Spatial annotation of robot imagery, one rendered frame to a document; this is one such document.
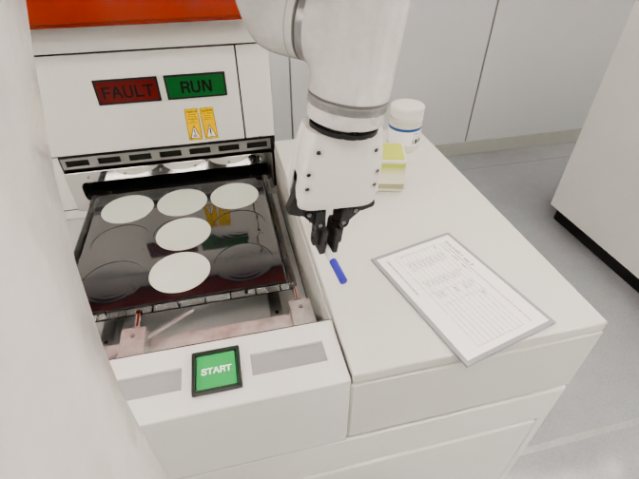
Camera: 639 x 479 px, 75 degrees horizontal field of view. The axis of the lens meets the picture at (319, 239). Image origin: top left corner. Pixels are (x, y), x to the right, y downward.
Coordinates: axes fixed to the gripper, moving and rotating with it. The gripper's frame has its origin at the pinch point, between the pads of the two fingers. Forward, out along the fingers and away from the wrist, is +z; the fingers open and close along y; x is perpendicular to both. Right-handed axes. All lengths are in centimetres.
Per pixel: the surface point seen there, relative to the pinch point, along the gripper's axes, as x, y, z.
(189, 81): -47.9, 12.5, -3.7
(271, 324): -1.6, 6.1, 17.9
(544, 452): 7, -86, 96
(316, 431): 15.6, 4.3, 19.5
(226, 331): -2.5, 12.8, 18.7
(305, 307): -0.9, 1.1, 14.5
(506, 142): -174, -208, 79
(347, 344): 11.3, 0.1, 8.5
